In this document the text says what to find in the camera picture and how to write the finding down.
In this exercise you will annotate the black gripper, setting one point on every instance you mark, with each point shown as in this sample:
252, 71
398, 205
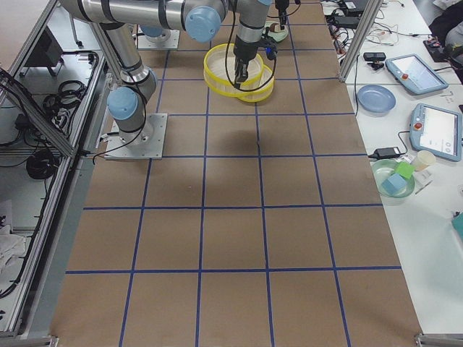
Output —
282, 14
244, 50

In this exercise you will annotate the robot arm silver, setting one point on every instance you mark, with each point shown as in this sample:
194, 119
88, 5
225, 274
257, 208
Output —
201, 20

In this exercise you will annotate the yellow bottom steamer layer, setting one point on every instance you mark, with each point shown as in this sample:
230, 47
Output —
265, 88

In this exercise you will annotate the light green plate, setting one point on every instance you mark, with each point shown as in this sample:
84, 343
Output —
274, 30

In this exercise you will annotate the black webcam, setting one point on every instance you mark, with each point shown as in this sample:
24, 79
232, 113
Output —
375, 59

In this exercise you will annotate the blue plate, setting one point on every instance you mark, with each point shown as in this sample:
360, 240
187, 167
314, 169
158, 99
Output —
376, 98

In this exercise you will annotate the upper teach pendant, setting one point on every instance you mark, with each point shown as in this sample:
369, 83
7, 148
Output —
415, 75

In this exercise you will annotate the teach pendant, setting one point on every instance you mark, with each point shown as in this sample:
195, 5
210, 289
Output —
437, 130
415, 75

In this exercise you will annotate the black power adapter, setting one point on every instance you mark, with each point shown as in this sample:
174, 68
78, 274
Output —
386, 153

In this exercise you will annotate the green bowl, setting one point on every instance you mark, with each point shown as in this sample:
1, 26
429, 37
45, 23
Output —
382, 169

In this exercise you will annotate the blue cube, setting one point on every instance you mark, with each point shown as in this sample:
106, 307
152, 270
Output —
395, 184

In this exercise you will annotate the green cube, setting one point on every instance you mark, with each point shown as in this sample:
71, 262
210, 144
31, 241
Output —
404, 169

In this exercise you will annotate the lower teach pendant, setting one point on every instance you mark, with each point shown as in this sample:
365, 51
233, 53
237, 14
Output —
437, 130

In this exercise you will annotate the paper cup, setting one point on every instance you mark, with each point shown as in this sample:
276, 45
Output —
423, 160

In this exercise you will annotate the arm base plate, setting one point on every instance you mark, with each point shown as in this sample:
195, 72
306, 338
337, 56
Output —
135, 146
168, 40

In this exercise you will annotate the aluminium frame post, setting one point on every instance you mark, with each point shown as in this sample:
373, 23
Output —
366, 22

